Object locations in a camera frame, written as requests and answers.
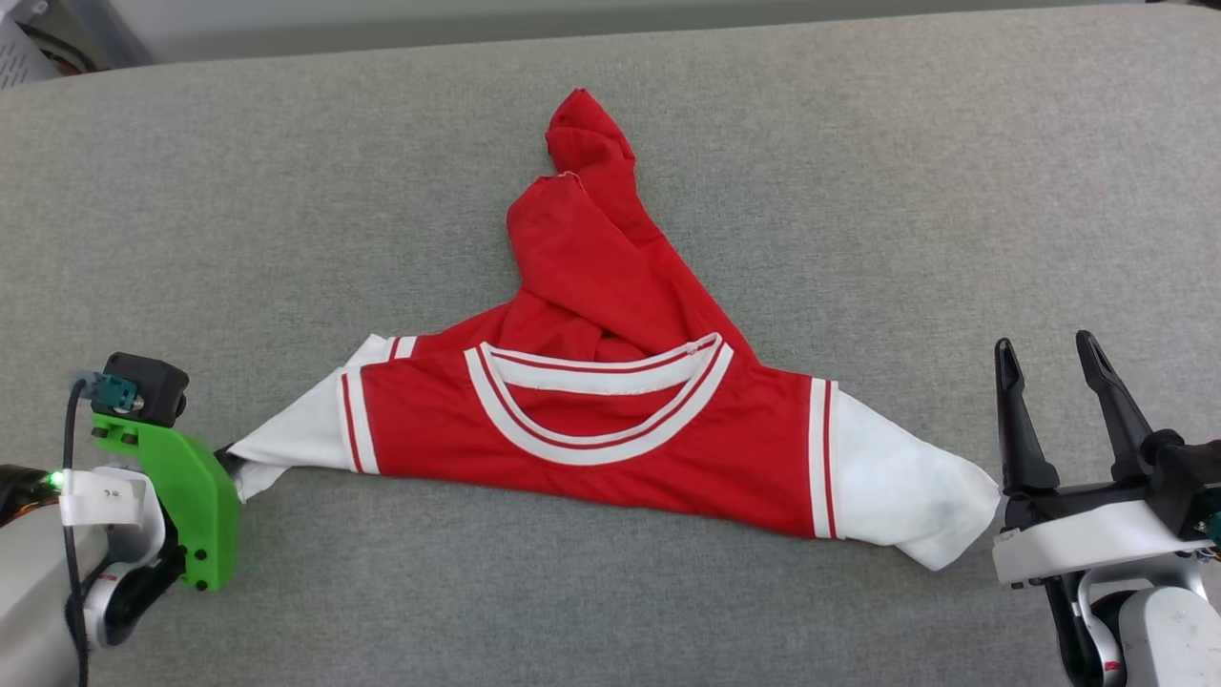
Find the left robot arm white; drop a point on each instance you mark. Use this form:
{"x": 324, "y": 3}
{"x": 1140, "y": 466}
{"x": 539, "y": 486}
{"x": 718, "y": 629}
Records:
{"x": 48, "y": 592}

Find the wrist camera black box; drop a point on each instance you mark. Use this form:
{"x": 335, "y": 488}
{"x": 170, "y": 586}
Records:
{"x": 148, "y": 386}
{"x": 1188, "y": 477}

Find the white partition panel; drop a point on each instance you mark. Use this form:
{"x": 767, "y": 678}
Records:
{"x": 668, "y": 14}

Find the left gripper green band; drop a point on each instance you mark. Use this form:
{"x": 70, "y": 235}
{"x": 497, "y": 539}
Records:
{"x": 196, "y": 496}

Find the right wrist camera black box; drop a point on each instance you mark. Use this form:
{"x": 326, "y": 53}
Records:
{"x": 1188, "y": 477}

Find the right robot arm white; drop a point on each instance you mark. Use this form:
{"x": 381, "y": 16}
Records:
{"x": 1154, "y": 630}

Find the grey metal partition post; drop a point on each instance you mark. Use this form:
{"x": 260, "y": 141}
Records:
{"x": 114, "y": 38}

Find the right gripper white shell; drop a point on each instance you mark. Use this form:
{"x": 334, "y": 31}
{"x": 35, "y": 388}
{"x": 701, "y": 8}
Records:
{"x": 1078, "y": 539}

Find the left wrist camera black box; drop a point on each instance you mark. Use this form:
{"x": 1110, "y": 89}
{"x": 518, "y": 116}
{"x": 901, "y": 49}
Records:
{"x": 148, "y": 386}

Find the red white jersey shirt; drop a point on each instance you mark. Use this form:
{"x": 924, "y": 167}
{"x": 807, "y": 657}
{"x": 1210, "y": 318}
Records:
{"x": 610, "y": 420}

